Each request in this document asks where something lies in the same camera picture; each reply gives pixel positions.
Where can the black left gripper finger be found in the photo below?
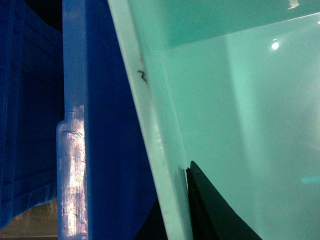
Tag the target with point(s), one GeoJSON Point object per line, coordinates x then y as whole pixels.
{"type": "Point", "coordinates": [212, 218]}

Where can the blue ribbed crate left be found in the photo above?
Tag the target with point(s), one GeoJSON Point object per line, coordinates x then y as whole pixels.
{"type": "Point", "coordinates": [31, 98]}

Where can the teal plastic tray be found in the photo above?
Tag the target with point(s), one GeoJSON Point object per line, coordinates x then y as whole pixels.
{"type": "Point", "coordinates": [234, 86]}

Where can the large blue open bin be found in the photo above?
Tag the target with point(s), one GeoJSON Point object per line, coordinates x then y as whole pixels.
{"type": "Point", "coordinates": [105, 188]}

